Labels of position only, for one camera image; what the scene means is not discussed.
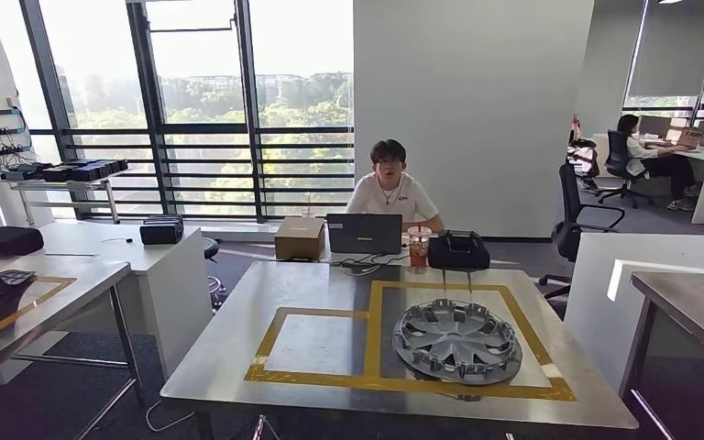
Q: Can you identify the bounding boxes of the steel workbench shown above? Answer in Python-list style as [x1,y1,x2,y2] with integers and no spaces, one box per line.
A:
[160,260,640,440]

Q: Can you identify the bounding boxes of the white metal shelf table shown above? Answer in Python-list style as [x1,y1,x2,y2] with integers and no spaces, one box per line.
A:
[0,172,131,227]

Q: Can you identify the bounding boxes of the grey laptop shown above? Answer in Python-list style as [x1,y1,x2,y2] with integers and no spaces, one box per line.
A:
[326,212,404,257]

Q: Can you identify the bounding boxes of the person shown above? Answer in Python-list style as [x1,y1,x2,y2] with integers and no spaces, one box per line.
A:
[345,138,446,234]
[616,114,700,213]

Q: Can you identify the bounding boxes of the cardboard box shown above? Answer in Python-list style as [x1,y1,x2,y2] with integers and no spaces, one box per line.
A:
[274,216,327,263]

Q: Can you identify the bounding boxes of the iced drink plastic cup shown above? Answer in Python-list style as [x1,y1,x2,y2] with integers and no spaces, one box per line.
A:
[407,221,434,274]

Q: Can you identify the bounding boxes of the small yellow tape square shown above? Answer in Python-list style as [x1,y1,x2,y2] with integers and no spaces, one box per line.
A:
[244,307,370,385]

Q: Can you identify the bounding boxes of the large yellow tape square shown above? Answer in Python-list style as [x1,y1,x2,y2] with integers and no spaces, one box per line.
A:
[364,280,577,403]

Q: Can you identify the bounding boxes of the black round seat stool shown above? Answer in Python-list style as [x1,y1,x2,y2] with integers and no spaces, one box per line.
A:
[202,236,228,312]

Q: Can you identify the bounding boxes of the silver wheel hubcap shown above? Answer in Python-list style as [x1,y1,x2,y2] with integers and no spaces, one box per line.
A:
[390,297,523,388]

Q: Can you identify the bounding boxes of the black window railing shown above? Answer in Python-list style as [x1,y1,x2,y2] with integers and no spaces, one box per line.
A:
[27,124,357,221]

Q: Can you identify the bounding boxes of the small black case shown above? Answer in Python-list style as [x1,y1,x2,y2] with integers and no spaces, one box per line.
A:
[139,214,185,247]

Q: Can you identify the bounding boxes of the black office chair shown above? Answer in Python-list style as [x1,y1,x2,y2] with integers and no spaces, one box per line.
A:
[596,128,655,210]
[538,161,627,303]

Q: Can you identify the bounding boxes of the chair draped with clothes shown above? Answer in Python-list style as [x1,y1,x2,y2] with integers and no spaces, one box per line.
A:
[566,137,602,191]

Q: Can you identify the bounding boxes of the black battery pack row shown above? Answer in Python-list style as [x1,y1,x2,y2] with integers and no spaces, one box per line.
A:
[0,159,129,182]

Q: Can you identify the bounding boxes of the steel table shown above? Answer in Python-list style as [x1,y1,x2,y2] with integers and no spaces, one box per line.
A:
[0,255,147,440]
[618,269,704,440]

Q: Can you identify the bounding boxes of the black zippered case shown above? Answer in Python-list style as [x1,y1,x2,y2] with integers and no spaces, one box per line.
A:
[0,225,45,258]

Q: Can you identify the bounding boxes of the grey roller blind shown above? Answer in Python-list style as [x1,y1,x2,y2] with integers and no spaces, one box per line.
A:
[626,0,704,100]

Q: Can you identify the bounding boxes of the black cables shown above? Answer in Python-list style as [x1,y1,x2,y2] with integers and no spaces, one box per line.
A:
[329,251,413,278]

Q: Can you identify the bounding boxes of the black handled bag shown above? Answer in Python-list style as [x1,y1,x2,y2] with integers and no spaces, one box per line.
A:
[427,229,491,272]

